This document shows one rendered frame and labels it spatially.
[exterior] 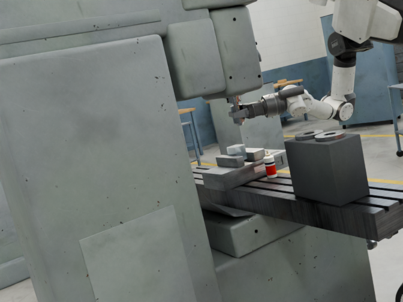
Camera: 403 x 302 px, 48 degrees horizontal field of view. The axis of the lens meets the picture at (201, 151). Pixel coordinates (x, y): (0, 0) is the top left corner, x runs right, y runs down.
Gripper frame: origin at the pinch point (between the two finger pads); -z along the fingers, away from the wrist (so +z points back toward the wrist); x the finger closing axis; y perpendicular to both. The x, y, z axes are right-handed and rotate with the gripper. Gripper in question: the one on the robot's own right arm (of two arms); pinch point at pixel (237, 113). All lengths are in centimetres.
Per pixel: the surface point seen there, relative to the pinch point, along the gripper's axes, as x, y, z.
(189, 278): 41, 43, -34
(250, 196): 17.0, 29.2, -4.8
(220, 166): -7.8, 20.6, -10.2
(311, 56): -887, -5, 365
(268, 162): 4.7, 21.0, 7.2
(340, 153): 53, 13, 17
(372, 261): -91, 124, 83
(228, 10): 9.4, -37.9, 2.9
